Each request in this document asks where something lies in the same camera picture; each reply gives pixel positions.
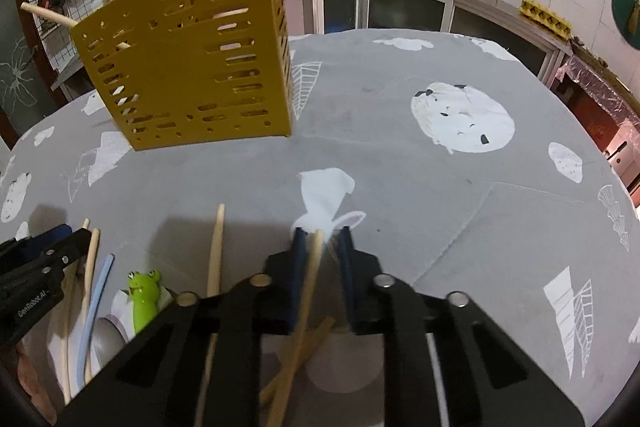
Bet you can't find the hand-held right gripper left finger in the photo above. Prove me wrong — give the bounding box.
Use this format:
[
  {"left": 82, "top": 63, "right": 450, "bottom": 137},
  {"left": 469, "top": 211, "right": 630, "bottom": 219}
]
[{"left": 55, "top": 227, "right": 311, "bottom": 427}]

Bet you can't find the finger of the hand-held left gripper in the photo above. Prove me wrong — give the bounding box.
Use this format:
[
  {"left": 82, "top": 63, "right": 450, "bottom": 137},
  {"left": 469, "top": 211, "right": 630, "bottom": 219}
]
[
  {"left": 0, "top": 229, "right": 96, "bottom": 295},
  {"left": 0, "top": 223, "right": 73, "bottom": 259}
]

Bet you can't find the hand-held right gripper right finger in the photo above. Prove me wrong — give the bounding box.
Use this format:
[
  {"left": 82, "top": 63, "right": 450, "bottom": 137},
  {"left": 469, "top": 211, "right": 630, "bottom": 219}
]
[{"left": 335, "top": 227, "right": 586, "bottom": 427}]

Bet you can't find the beige wooden chopstick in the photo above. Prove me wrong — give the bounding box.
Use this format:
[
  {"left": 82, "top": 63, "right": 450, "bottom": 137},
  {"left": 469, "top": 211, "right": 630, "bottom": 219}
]
[
  {"left": 195, "top": 203, "right": 226, "bottom": 427},
  {"left": 21, "top": 2, "right": 80, "bottom": 28},
  {"left": 82, "top": 228, "right": 102, "bottom": 383},
  {"left": 267, "top": 229, "right": 325, "bottom": 427},
  {"left": 59, "top": 218, "right": 91, "bottom": 404}
]

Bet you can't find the light blue chopstick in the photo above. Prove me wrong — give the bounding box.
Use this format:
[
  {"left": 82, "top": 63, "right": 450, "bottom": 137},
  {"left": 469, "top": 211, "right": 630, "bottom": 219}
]
[{"left": 77, "top": 254, "right": 116, "bottom": 390}]

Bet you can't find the brown wooden chopstick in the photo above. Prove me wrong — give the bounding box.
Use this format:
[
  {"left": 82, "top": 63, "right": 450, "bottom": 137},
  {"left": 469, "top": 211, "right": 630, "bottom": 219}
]
[{"left": 259, "top": 317, "right": 336, "bottom": 405}]

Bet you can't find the white spoon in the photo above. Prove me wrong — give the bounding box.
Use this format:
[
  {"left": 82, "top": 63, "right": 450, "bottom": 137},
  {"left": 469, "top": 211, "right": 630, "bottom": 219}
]
[{"left": 90, "top": 314, "right": 135, "bottom": 375}]

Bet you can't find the green frog spoon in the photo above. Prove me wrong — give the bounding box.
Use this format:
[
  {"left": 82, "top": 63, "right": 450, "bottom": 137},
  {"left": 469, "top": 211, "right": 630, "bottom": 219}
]
[{"left": 126, "top": 270, "right": 163, "bottom": 338}]

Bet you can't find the yellow perforated utensil holder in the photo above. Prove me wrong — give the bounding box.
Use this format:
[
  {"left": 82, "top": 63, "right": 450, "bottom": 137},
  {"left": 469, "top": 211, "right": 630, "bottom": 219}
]
[{"left": 70, "top": 0, "right": 293, "bottom": 152}]

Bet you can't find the brown frosted glass door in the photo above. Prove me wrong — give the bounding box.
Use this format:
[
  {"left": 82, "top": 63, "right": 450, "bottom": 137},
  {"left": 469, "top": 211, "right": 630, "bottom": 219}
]
[{"left": 0, "top": 0, "right": 53, "bottom": 128}]

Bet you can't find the kitchen counter cabinet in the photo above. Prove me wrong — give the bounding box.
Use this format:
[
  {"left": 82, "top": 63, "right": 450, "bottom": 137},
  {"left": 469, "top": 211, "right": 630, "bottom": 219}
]
[{"left": 285, "top": 0, "right": 573, "bottom": 82}]

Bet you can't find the red table with plastic cover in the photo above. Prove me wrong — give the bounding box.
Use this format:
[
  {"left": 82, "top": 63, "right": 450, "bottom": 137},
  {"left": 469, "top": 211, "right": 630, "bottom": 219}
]
[{"left": 552, "top": 52, "right": 640, "bottom": 158}]

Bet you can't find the yellow egg carton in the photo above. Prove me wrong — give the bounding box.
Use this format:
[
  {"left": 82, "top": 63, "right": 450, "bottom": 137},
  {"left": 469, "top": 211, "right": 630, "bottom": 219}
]
[{"left": 519, "top": 0, "right": 572, "bottom": 38}]

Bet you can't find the green round wall board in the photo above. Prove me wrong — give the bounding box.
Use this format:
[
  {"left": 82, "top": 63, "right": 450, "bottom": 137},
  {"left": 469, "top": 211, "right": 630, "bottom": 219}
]
[{"left": 611, "top": 0, "right": 640, "bottom": 44}]

